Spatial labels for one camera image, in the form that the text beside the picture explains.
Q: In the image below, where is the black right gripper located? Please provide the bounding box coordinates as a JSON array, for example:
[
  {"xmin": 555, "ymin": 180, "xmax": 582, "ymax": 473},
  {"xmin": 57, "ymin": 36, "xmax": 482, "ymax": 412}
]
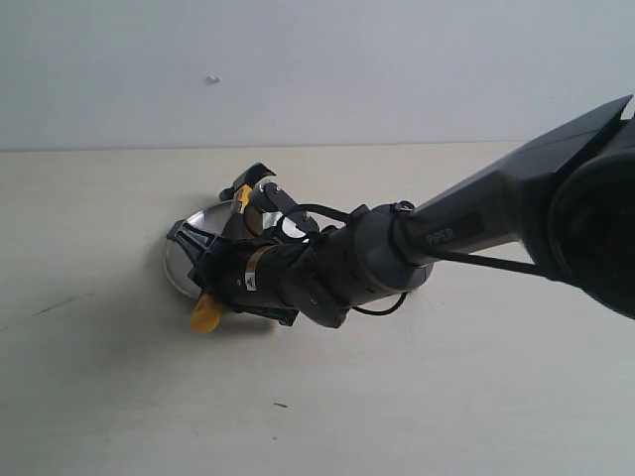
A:
[{"xmin": 167, "ymin": 220, "xmax": 307, "ymax": 327}]

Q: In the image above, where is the yellow black claw hammer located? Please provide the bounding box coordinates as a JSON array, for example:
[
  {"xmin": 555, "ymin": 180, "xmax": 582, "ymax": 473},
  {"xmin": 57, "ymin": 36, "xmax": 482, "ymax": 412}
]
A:
[{"xmin": 190, "ymin": 163, "xmax": 275, "ymax": 333}]

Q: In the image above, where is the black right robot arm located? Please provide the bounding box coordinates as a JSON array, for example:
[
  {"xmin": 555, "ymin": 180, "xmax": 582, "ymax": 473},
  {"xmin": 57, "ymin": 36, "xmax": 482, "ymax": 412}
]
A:
[{"xmin": 167, "ymin": 97, "xmax": 634, "ymax": 333}]

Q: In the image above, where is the round stainless steel plate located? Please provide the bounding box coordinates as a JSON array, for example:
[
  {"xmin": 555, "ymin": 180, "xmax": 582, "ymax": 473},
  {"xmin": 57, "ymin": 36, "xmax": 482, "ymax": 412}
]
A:
[{"xmin": 164, "ymin": 200, "xmax": 284, "ymax": 308}]

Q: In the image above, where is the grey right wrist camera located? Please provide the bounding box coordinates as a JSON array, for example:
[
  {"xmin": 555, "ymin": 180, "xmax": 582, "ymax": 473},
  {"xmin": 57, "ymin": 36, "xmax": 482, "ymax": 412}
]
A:
[{"xmin": 246, "ymin": 178, "xmax": 319, "ymax": 242}]

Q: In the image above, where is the black right camera cable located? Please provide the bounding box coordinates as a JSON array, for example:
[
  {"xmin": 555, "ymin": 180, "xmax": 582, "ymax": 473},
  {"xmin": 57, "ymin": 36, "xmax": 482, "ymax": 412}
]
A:
[{"xmin": 272, "ymin": 200, "xmax": 557, "ymax": 317}]

